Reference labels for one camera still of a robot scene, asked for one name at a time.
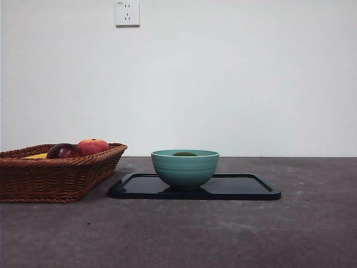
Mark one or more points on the dark purple plum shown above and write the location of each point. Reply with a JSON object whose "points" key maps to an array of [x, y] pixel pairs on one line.
{"points": [[62, 151]]}

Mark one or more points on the teal ribbed bowl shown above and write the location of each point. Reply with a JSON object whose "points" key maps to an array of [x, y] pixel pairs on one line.
{"points": [[185, 170]]}

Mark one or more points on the red orange peach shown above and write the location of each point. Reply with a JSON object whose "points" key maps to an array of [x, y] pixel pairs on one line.
{"points": [[94, 146]]}

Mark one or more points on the yellow fruit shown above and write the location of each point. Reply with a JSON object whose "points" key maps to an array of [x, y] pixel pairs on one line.
{"points": [[37, 156]]}

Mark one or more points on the black rectangular tray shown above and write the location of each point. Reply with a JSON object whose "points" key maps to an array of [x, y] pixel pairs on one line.
{"points": [[237, 190]]}

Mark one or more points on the green avocado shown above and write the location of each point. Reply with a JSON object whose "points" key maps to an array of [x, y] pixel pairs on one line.
{"points": [[184, 153]]}

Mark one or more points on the white wall socket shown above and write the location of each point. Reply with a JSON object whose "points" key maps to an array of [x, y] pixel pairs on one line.
{"points": [[127, 14]]}

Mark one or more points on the brown wicker basket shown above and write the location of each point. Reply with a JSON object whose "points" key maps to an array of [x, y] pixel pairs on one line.
{"points": [[55, 178]]}

